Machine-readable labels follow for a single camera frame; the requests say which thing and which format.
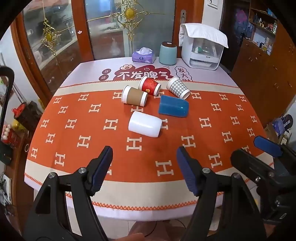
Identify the white cloth cover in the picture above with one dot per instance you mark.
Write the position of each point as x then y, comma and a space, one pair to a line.
205, 34

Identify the purple tissue box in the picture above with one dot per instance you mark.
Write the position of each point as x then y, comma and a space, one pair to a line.
143, 56

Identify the blue plastic cup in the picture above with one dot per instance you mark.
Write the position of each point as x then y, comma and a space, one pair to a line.
173, 106

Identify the red box with pearls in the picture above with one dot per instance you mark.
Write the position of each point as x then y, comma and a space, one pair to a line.
10, 136

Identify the brown sleeved paper cup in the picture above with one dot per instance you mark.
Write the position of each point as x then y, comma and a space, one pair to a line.
134, 95

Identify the wooden shelf cabinet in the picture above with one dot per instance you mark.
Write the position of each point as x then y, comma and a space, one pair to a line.
268, 58

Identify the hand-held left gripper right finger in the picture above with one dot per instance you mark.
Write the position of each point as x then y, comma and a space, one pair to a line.
186, 171

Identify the grey checked paper cup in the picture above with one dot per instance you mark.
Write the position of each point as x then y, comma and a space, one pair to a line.
178, 87

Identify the black frame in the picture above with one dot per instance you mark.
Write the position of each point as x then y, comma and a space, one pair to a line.
8, 81

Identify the black box with red bow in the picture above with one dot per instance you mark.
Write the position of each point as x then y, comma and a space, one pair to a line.
27, 114

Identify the orange printed tablecloth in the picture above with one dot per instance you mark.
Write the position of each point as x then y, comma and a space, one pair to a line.
81, 120

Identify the white wall switch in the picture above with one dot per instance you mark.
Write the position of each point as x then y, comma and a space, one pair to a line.
212, 3

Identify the wooden glass door with gold ornament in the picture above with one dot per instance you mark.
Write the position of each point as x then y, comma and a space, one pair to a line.
53, 41
129, 27

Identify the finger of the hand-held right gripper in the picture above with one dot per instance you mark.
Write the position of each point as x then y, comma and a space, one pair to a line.
268, 145
249, 162

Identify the white countertop appliance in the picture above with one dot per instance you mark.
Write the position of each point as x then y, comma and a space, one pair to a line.
203, 53

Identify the white plastic cup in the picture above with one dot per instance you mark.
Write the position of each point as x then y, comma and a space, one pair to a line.
145, 124

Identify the red paper cup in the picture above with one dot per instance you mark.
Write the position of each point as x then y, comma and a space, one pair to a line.
149, 86

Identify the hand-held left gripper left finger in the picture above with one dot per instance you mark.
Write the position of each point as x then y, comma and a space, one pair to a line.
103, 169

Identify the teal canister with brown lid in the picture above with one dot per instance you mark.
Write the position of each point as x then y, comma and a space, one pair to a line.
167, 53

